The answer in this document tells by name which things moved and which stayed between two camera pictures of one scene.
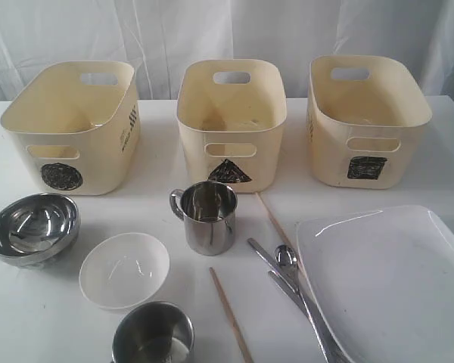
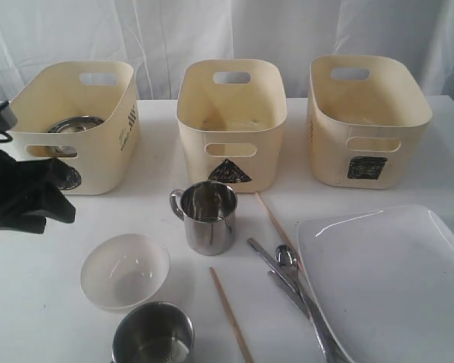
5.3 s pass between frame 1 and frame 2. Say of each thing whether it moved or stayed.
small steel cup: stayed
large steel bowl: moved
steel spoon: stayed
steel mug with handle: stayed
